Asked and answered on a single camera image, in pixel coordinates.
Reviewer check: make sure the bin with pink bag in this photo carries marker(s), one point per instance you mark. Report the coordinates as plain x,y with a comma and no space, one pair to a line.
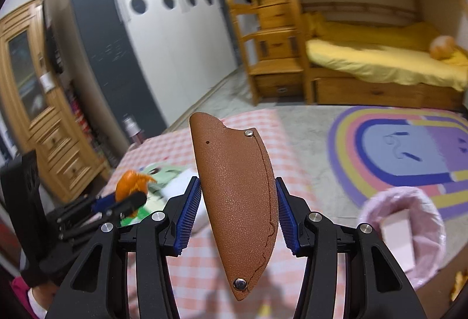
431,231

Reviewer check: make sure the yellow bedsheet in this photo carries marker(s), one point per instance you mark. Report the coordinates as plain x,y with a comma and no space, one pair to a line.
365,55

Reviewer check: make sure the row of books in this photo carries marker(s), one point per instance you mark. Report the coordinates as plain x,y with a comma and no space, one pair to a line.
78,114

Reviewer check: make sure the clear spray bottle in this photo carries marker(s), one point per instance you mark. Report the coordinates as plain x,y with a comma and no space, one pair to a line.
132,128

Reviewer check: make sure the wooden stair drawers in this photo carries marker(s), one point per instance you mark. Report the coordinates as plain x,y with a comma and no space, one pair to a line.
274,48

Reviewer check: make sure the white paper tag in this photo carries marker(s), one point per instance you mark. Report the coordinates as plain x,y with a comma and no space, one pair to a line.
46,81

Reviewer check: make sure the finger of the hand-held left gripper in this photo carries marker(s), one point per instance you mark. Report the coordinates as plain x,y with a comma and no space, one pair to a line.
104,201
129,201

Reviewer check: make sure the rainbow rug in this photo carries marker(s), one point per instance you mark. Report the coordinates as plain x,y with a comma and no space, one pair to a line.
402,136

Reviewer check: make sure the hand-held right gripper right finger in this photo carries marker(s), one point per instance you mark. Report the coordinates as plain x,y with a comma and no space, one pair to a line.
287,220

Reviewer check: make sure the pale paper box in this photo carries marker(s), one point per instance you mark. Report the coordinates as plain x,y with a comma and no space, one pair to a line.
398,238

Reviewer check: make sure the wooden cabinet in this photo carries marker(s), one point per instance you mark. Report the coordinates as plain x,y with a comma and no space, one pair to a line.
55,136

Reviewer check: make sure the brown leather sheath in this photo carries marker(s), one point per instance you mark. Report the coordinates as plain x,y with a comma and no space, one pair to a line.
234,202

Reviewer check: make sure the orange plush pillow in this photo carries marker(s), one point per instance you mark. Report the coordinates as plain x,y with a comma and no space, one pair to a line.
442,47

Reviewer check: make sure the dark hanging cloth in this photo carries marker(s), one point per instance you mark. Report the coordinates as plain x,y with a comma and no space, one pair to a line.
54,41

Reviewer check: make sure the green printed carton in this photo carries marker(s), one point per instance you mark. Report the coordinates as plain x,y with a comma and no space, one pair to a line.
164,180

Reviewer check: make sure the white and grey wardrobe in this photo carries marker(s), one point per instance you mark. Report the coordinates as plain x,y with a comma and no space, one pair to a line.
164,48

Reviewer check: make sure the orange peel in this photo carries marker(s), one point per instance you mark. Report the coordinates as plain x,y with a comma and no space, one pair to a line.
131,183

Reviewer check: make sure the table with checkered tablecloth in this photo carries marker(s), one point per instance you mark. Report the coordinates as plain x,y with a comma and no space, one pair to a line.
164,147

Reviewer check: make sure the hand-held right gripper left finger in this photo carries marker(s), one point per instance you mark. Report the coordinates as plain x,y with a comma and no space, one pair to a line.
190,216

